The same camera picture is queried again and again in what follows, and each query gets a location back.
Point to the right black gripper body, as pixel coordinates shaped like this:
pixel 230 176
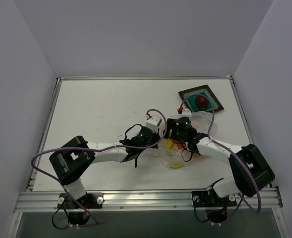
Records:
pixel 172 127

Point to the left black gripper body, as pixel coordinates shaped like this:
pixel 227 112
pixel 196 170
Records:
pixel 156 139

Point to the yellow fake fruit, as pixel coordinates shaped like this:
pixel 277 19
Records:
pixel 170 144

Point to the clear plastic bag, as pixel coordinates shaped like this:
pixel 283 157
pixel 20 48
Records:
pixel 176 158

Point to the dark purple fake fruit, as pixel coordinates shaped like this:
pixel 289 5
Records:
pixel 201 102

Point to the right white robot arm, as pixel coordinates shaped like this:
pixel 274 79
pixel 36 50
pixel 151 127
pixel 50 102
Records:
pixel 250 170

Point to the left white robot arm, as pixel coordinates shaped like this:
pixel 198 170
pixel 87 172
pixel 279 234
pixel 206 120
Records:
pixel 69 165

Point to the teal rectangular tray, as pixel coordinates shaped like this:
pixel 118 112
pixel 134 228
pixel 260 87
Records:
pixel 200 90

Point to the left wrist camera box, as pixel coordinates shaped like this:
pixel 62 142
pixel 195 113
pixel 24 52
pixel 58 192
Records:
pixel 153 123

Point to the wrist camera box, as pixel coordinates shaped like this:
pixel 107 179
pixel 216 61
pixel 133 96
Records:
pixel 153 123
pixel 186 113

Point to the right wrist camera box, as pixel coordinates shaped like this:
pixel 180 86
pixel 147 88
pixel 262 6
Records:
pixel 186 113

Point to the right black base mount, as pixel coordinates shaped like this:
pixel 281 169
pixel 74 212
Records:
pixel 204 198

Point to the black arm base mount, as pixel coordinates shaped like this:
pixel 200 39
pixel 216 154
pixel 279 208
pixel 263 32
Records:
pixel 92 200

